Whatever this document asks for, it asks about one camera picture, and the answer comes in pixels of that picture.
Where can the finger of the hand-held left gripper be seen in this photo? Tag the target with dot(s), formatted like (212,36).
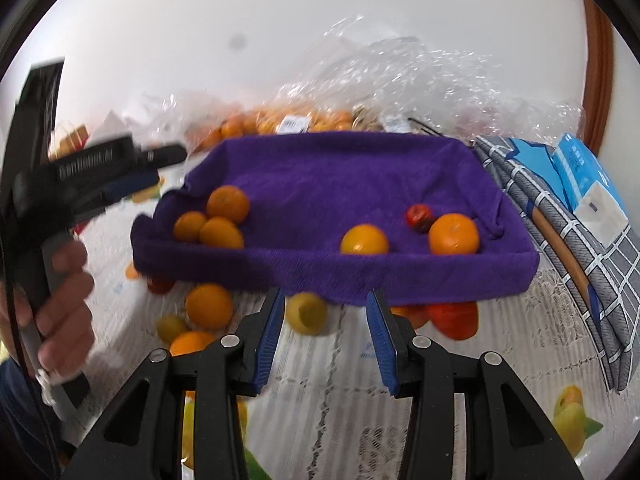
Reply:
(135,182)
(162,155)

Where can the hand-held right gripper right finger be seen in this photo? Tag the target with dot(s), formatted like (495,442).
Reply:
(382,345)

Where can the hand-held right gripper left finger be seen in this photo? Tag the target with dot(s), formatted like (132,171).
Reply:
(267,345)

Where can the small yellow-green fruit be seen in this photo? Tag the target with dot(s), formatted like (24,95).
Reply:
(171,327)
(306,312)

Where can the yellowish orange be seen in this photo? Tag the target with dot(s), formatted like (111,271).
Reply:
(364,240)

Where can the small red fruit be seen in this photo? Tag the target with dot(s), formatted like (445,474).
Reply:
(419,216)

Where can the purple towel covered tray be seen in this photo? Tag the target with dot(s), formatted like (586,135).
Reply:
(325,185)

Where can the person's left forearm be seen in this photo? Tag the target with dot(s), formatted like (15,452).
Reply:
(20,410)

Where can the person's left hand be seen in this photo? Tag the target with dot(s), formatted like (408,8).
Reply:
(67,310)

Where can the white plastic bag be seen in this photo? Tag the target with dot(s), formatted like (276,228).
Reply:
(117,121)

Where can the clear bag of oranges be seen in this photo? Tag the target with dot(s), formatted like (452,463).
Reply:
(280,120)

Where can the grey checked cloth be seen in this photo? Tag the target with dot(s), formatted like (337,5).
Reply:
(575,270)

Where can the blue star-shaped paper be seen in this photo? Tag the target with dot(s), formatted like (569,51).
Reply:
(535,152)

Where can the crumpled clear plastic bag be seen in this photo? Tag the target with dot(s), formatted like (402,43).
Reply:
(400,70)

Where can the tissue pack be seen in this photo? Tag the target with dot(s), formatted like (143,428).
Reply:
(595,190)

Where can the wooden door frame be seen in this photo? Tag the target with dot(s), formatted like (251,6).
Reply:
(597,75)

